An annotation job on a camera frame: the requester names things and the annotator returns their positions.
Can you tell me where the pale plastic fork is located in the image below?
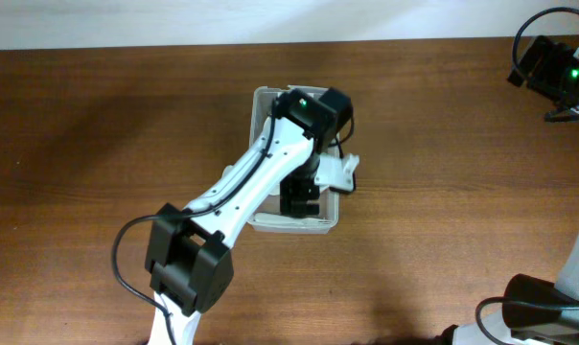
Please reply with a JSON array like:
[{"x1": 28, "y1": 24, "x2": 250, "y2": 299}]
[{"x1": 253, "y1": 213, "x2": 331, "y2": 228}]

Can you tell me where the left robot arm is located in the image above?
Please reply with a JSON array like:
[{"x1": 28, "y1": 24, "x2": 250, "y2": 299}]
[{"x1": 145, "y1": 88, "x2": 359, "y2": 344}]

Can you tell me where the clear plastic container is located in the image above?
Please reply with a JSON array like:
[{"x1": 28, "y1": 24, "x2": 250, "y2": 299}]
[{"x1": 221, "y1": 84, "x2": 343, "y2": 236}]

